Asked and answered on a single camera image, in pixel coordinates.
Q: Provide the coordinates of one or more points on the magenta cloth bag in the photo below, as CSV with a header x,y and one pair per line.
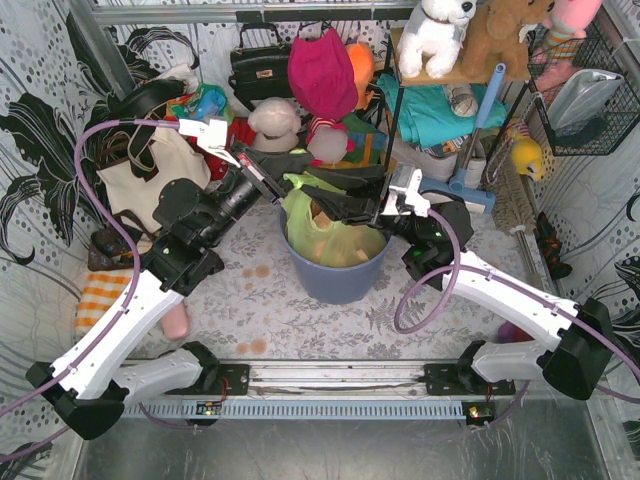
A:
x,y
321,76

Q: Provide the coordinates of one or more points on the beige chenille mop head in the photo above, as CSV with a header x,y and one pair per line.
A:
x,y
502,212

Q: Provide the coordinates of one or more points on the colourful striped bag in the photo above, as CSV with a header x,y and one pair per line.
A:
x,y
206,102

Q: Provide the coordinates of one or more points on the blue trash bin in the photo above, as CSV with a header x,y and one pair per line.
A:
x,y
336,286

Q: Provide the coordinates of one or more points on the orange plush toy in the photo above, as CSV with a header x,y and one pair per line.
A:
x,y
363,64

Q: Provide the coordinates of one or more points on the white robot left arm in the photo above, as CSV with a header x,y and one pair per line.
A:
x,y
89,387

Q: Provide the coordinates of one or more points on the black leather handbag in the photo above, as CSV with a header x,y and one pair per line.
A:
x,y
260,73

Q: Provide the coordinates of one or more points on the orange checkered cloth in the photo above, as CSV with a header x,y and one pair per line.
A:
x,y
102,289

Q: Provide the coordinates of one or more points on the brown plush dog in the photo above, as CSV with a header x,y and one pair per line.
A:
x,y
494,36

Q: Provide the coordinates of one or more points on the small wooden shelf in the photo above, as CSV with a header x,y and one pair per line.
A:
x,y
455,76

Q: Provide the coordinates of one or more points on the black round hat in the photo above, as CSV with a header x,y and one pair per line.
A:
x,y
145,99

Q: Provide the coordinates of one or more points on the white sneaker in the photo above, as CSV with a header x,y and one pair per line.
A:
x,y
436,168

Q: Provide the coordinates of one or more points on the white round plush toy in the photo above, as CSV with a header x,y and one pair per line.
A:
x,y
276,126

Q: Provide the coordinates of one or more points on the green plastic trash bag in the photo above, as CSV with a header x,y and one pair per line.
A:
x,y
317,238

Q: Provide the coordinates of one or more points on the rainbow striped bag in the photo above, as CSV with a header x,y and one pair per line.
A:
x,y
367,140

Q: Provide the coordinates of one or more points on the pink plush toy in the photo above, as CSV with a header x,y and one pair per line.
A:
x,y
566,26

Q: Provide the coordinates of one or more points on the pink faced plush doll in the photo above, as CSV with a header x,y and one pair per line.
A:
x,y
328,141

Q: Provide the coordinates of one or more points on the black wire basket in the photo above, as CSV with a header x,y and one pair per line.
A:
x,y
602,134

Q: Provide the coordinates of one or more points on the teal folded towel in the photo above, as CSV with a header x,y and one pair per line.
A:
x,y
426,117

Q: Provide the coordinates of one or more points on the metal mop pole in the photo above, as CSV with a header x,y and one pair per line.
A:
x,y
532,250

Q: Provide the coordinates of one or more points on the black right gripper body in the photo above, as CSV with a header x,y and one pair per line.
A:
x,y
378,201

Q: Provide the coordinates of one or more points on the crumpled brown paper trash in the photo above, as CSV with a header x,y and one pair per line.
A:
x,y
319,220

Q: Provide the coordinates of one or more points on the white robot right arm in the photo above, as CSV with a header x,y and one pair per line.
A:
x,y
569,345

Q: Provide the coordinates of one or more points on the pink pencil case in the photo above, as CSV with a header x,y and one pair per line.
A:
x,y
175,324

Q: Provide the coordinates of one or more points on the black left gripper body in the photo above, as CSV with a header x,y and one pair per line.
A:
x,y
261,181

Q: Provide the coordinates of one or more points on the silver pouch in basket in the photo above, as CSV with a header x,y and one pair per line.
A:
x,y
582,97

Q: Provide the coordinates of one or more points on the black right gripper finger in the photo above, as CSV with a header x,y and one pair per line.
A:
x,y
343,180
349,210

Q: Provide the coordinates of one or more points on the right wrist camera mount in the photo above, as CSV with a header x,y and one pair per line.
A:
x,y
403,196

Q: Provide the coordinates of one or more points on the white husky plush dog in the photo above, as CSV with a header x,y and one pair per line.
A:
x,y
433,36

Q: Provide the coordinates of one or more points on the yellow plush duck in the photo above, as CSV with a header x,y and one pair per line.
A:
x,y
526,154

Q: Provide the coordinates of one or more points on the striped red purple sock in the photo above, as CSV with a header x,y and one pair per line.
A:
x,y
509,333

